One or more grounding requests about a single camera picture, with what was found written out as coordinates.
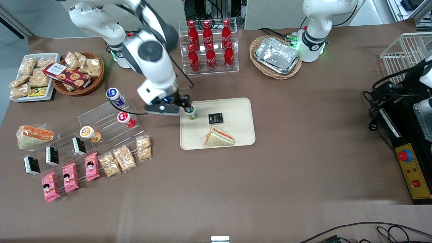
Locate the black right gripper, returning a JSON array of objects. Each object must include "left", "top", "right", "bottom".
[{"left": 168, "top": 94, "right": 193, "bottom": 114}]

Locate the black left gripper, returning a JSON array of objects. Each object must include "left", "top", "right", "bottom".
[{"left": 388, "top": 66, "right": 424, "bottom": 100}]

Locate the beige plastic tray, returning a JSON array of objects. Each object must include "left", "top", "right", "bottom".
[{"left": 180, "top": 98, "right": 256, "bottom": 150}]

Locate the red gum bottle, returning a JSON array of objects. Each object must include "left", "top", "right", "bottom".
[{"left": 117, "top": 111, "right": 136, "bottom": 129}]

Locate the blue gum bottle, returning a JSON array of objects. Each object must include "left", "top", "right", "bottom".
[{"left": 106, "top": 88, "right": 126, "bottom": 107}]

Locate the orange gum bottle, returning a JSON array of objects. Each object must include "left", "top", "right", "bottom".
[{"left": 80, "top": 126, "right": 102, "bottom": 143}]

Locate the aluminium foil tray stack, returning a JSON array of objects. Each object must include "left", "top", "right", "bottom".
[{"left": 254, "top": 37, "right": 301, "bottom": 75}]

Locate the clear acrylic bottle rack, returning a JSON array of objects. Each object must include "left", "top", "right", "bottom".
[{"left": 179, "top": 18, "right": 239, "bottom": 76}]

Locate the clear plastic container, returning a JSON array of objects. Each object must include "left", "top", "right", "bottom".
[{"left": 413, "top": 101, "right": 432, "bottom": 142}]

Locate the red cola bottle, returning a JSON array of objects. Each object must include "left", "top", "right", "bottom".
[
  {"left": 188, "top": 45, "right": 200, "bottom": 73},
  {"left": 221, "top": 20, "right": 232, "bottom": 49},
  {"left": 188, "top": 20, "right": 199, "bottom": 51},
  {"left": 203, "top": 21, "right": 214, "bottom": 50},
  {"left": 206, "top": 43, "right": 217, "bottom": 71},
  {"left": 224, "top": 41, "right": 235, "bottom": 70}
]

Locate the wrapped triangle sandwich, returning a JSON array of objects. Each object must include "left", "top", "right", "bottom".
[
  {"left": 17, "top": 126, "right": 54, "bottom": 150},
  {"left": 204, "top": 127, "right": 236, "bottom": 148}
]

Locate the clear acrylic stepped display stand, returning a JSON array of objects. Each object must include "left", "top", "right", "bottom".
[{"left": 15, "top": 94, "right": 146, "bottom": 177}]

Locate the light wicker basket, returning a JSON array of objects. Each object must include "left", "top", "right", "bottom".
[{"left": 250, "top": 35, "right": 302, "bottom": 80}]

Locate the black yellow control box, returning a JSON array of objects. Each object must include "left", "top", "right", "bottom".
[{"left": 378, "top": 101, "right": 432, "bottom": 205}]

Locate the dark brown wicker basket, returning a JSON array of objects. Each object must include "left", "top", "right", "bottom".
[{"left": 52, "top": 52, "right": 105, "bottom": 97}]

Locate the black equipment rack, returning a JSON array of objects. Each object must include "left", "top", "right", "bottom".
[{"left": 183, "top": 0, "right": 246, "bottom": 30}]

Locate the pink snack packet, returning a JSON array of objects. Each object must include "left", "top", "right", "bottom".
[
  {"left": 41, "top": 172, "right": 61, "bottom": 203},
  {"left": 62, "top": 163, "right": 79, "bottom": 193},
  {"left": 85, "top": 153, "right": 101, "bottom": 182}
]

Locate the black white-sided small box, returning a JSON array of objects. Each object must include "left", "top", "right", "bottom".
[
  {"left": 72, "top": 137, "right": 87, "bottom": 156},
  {"left": 24, "top": 156, "right": 41, "bottom": 176},
  {"left": 46, "top": 146, "right": 59, "bottom": 166}
]

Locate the red cookie box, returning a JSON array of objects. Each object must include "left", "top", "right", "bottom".
[{"left": 43, "top": 63, "right": 91, "bottom": 89}]

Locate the white rectangular bin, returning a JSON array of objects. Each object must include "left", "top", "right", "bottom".
[{"left": 9, "top": 53, "right": 61, "bottom": 102}]

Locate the yellow snack packet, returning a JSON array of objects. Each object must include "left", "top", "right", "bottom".
[{"left": 28, "top": 87, "right": 48, "bottom": 98}]

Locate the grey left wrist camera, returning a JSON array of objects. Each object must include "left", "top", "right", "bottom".
[{"left": 413, "top": 98, "right": 432, "bottom": 113}]

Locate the white wire basket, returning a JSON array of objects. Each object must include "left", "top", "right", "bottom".
[{"left": 380, "top": 32, "right": 432, "bottom": 85}]

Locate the black control box cable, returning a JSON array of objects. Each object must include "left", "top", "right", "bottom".
[{"left": 362, "top": 88, "right": 396, "bottom": 152}]

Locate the thin black camera cable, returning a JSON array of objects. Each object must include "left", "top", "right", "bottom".
[{"left": 109, "top": 100, "right": 149, "bottom": 116}]

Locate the metal shelf frame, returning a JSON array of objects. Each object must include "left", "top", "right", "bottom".
[{"left": 388, "top": 0, "right": 432, "bottom": 25}]

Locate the black arm base cable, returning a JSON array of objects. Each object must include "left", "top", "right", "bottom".
[{"left": 258, "top": 27, "right": 304, "bottom": 43}]

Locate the black cable bundle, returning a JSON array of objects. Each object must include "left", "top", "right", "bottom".
[{"left": 299, "top": 221, "right": 432, "bottom": 243}]

